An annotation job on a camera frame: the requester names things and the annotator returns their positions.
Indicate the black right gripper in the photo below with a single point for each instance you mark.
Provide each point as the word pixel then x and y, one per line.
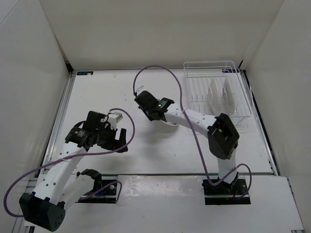
pixel 144 110

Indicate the dark rimmed white plate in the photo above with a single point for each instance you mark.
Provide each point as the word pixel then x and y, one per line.
pixel 213 97

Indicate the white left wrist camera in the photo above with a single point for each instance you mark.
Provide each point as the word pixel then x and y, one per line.
pixel 113 119

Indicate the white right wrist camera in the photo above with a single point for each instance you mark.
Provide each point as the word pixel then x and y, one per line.
pixel 139 90

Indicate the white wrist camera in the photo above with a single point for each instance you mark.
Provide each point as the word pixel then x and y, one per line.
pixel 139 90
pixel 113 119

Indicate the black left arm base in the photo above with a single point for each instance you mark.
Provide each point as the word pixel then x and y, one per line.
pixel 104 191

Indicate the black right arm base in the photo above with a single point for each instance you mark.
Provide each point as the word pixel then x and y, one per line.
pixel 226 194

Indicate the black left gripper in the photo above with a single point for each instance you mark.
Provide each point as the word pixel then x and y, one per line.
pixel 114 143

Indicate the white wire dish rack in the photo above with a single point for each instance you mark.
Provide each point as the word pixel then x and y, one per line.
pixel 197 77

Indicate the blue corner sticker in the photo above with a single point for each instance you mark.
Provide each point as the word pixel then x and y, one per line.
pixel 84 73

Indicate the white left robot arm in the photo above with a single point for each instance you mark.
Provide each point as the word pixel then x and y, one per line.
pixel 47 204

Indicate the white plate colourful print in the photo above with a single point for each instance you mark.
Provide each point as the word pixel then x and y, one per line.
pixel 228 97

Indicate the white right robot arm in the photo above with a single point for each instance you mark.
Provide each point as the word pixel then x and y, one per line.
pixel 219 130

